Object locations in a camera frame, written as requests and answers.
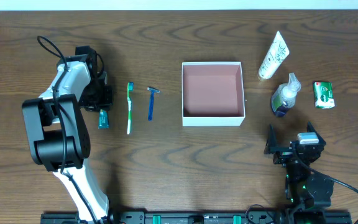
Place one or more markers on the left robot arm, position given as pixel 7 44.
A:
pixel 58 137

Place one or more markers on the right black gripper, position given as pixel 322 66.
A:
pixel 285 149

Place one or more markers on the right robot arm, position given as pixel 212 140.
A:
pixel 308 192

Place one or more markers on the green soap bar pack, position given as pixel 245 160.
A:
pixel 323 95

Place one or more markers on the red green toothpaste tube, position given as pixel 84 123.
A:
pixel 103 120

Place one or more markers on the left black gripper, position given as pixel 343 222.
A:
pixel 101 101

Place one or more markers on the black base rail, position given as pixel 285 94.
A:
pixel 252 216

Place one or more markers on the green white toothbrush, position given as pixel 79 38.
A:
pixel 130 88

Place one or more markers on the blue disposable razor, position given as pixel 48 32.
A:
pixel 151 102

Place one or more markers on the white box pink interior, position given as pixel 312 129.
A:
pixel 212 94

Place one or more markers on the clear pump sanitizer bottle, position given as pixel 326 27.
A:
pixel 285 96

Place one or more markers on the white lotion tube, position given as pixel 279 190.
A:
pixel 275 56

